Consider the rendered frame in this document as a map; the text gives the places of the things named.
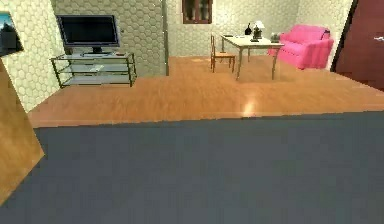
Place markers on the brown wooden chair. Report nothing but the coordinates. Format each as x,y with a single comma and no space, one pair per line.
220,56

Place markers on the glass shelf television stand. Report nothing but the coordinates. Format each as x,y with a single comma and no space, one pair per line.
95,68

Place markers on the small grey green object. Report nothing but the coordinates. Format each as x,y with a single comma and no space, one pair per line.
275,37

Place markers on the black round vase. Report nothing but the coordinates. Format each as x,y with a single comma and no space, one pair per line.
248,30

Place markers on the framed landscape wall picture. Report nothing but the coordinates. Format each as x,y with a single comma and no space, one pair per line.
7,35

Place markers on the pink armchair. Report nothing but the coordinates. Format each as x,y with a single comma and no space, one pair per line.
305,46

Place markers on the small dark remote control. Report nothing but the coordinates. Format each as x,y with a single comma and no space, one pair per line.
119,53

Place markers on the black flat television set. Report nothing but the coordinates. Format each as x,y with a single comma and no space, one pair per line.
88,30

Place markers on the light wooden cupboard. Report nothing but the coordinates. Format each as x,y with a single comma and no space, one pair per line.
15,140

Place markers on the dark wood framed window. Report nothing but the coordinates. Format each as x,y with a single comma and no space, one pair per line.
197,11

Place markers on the white shade table lamp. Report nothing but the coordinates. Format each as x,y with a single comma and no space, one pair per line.
257,29

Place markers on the pale wooden table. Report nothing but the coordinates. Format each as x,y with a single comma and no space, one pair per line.
250,42

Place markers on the dark red room door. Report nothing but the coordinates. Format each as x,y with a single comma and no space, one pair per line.
365,43

